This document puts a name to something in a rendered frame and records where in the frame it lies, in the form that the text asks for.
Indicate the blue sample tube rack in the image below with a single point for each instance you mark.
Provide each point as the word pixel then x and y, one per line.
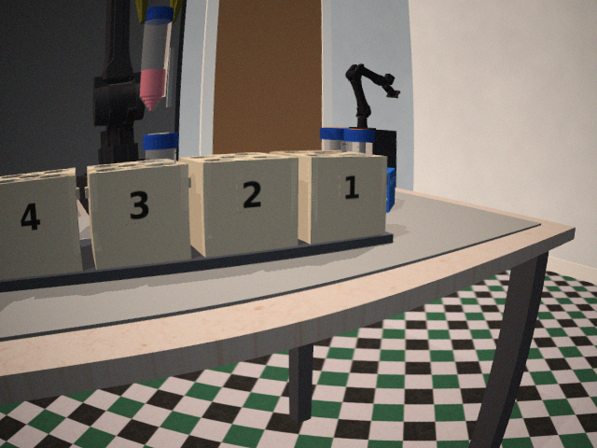
pixel 391 188

